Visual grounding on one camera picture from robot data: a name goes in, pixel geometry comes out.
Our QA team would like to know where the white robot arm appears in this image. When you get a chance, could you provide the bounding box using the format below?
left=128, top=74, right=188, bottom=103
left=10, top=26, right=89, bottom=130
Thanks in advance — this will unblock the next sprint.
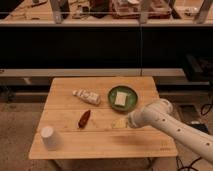
left=112, top=98, right=213, bottom=164

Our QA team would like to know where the black foot pedal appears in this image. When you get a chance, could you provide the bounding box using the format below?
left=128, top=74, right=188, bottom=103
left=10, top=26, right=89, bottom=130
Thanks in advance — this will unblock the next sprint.
left=190, top=123, right=209, bottom=133

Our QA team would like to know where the white paper cup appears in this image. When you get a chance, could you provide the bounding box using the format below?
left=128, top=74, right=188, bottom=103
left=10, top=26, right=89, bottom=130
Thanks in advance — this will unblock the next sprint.
left=40, top=126, right=60, bottom=150

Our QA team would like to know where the red pepper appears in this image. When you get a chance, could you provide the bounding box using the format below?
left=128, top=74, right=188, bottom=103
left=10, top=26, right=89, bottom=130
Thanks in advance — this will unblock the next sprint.
left=78, top=110, right=91, bottom=128

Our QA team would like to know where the white plastic bottle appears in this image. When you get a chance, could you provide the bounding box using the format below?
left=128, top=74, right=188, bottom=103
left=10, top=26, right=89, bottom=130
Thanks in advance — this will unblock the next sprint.
left=72, top=89, right=101, bottom=105

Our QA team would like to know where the wooden table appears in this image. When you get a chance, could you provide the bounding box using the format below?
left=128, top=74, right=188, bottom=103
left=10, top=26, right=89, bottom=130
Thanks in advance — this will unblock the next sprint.
left=29, top=77, right=177, bottom=159

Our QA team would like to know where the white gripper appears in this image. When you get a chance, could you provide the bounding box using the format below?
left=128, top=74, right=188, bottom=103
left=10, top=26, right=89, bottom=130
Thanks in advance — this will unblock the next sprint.
left=112, top=111, right=144, bottom=129

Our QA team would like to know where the green plate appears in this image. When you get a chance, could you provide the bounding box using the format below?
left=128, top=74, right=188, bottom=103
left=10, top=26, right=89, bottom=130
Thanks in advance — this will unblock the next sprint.
left=108, top=85, right=138, bottom=112

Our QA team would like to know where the long wooden bench shelf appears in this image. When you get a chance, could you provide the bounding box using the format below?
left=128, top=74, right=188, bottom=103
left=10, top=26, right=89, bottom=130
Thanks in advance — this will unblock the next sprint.
left=0, top=68, right=185, bottom=77

